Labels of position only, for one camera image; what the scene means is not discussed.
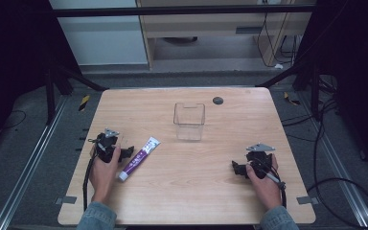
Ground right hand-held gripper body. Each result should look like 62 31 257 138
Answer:
244 143 276 180

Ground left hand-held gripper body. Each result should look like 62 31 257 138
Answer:
89 127 124 164

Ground purple and white toothpaste tube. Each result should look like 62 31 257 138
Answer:
117 136 162 183

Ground clear plastic square container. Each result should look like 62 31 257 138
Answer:
172 102 206 142

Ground person's right hand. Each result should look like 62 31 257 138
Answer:
244 153 284 212

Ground person's left hand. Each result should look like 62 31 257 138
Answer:
88 146 123 205

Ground yellow and black tape strip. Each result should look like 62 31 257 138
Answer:
283 91 301 107
78 94 91 112

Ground grey tape patch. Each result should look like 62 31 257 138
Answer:
55 195 78 205
296 195 319 206

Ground black metal stand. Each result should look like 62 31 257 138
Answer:
43 60 109 126
255 57 322 121

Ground white cabinet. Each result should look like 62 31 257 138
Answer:
48 0 150 67

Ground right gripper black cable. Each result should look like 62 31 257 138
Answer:
262 162 288 209

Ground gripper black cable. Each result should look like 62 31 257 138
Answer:
262 162 288 209
81 145 99 212

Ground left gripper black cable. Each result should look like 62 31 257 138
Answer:
81 145 99 212

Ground aluminium floor rail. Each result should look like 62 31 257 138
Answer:
0 95 69 230
296 92 368 228

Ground thin black floor cable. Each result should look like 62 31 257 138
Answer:
0 109 27 132

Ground black floor cable loop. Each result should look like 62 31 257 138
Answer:
306 121 368 230

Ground black hanging cables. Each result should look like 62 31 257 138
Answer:
256 0 301 69

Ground black metal frame bar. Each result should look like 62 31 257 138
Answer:
51 5 316 18

